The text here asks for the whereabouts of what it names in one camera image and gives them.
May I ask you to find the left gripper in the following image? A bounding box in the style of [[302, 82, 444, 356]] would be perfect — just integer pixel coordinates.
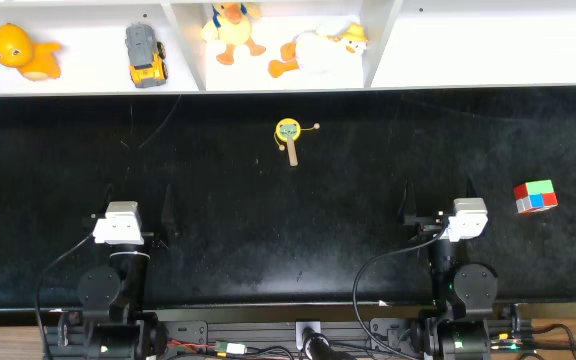
[[82, 183, 179, 247]]

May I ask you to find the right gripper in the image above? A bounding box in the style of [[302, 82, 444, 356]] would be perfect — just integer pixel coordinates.
[[397, 175, 479, 240]]

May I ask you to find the many-coloured puzzle cube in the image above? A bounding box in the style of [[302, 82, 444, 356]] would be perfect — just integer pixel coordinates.
[[512, 179, 560, 216]]

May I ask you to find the grey and yellow toy truck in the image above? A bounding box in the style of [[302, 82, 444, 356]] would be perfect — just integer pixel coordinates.
[[124, 22, 170, 90]]

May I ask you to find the white shelf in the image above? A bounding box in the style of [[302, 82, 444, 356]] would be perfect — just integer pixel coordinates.
[[0, 0, 576, 98]]

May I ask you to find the yellow rattle drum toy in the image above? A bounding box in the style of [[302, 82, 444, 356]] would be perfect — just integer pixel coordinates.
[[273, 117, 322, 168]]

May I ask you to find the white plush duck yellow hat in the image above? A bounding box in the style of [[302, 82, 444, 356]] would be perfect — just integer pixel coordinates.
[[267, 21, 370, 80]]

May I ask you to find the yellow rubber duck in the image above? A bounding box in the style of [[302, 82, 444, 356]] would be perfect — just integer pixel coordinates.
[[0, 22, 63, 82]]

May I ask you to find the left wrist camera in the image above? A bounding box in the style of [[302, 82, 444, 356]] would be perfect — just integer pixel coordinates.
[[92, 200, 146, 246]]

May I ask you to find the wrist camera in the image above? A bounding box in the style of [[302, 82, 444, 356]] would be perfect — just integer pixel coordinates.
[[92, 200, 146, 246], [444, 197, 490, 244]]

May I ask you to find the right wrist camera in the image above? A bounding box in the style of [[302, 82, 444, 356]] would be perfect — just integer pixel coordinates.
[[444, 197, 490, 244]]

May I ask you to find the black cable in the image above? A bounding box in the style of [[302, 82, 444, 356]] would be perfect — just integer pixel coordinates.
[[351, 223, 450, 360], [33, 231, 97, 360]]

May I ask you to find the mounting rail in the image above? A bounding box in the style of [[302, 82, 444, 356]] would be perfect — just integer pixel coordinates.
[[42, 302, 576, 360]]

